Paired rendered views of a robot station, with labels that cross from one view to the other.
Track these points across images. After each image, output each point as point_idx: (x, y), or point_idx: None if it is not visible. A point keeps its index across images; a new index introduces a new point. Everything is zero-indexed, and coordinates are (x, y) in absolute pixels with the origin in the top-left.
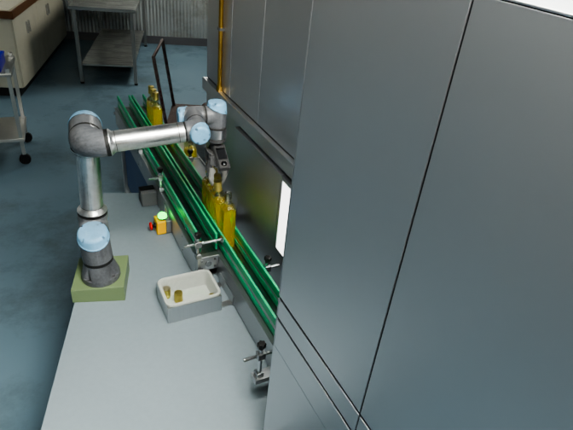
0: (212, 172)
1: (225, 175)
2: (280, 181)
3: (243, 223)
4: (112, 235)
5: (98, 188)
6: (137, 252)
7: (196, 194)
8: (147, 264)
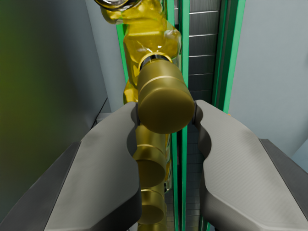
0: (233, 165)
1: (97, 134)
2: None
3: (89, 82)
4: (288, 126)
5: None
6: (276, 80)
7: (175, 157)
8: (277, 44)
